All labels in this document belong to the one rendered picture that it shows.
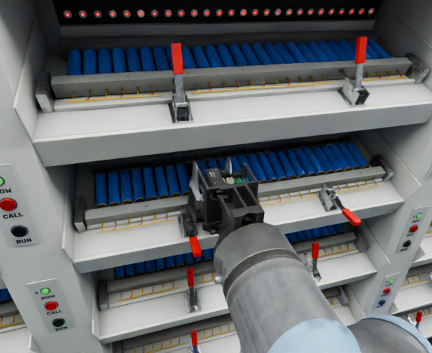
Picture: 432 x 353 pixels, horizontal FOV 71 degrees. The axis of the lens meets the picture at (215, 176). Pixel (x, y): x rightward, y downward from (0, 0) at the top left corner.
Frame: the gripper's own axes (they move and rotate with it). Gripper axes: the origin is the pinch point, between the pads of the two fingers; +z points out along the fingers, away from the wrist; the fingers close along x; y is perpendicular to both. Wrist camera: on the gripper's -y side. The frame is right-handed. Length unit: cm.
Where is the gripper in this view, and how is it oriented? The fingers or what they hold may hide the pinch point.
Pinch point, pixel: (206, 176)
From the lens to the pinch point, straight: 53.3
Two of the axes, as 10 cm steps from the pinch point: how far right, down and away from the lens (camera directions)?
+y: 0.1, -8.4, -5.4
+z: -2.7, -5.2, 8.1
